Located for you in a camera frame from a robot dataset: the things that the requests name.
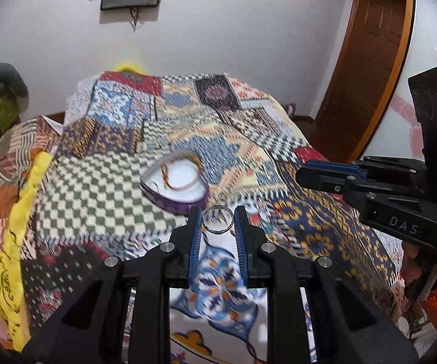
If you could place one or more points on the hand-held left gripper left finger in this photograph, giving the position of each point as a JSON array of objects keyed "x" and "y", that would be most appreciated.
[{"x": 194, "y": 244}]

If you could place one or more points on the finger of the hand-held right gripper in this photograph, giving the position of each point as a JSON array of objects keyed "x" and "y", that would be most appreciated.
[
  {"x": 389, "y": 167},
  {"x": 326, "y": 180}
]

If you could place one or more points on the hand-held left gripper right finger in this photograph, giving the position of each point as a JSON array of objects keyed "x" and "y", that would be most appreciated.
[{"x": 241, "y": 244}]

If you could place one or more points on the silver bangle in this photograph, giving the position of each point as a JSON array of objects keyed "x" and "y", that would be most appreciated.
[{"x": 218, "y": 219}]

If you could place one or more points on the purple heart-shaped jewelry box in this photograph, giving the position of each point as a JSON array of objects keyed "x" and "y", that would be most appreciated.
[{"x": 173, "y": 193}]

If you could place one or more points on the person's right hand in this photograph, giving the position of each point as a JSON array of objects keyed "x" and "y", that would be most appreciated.
[{"x": 411, "y": 265}]

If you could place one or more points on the wooden door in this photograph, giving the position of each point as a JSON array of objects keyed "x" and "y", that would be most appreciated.
[{"x": 370, "y": 68}]

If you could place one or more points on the patchwork printed blanket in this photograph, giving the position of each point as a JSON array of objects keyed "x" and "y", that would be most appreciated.
[{"x": 188, "y": 140}]

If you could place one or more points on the silver hoop earring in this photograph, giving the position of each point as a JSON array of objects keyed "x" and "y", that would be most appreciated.
[
  {"x": 45, "y": 250},
  {"x": 55, "y": 249}
]

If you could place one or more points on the yellow cloth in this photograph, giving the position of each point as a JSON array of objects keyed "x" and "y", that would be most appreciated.
[{"x": 15, "y": 242}]

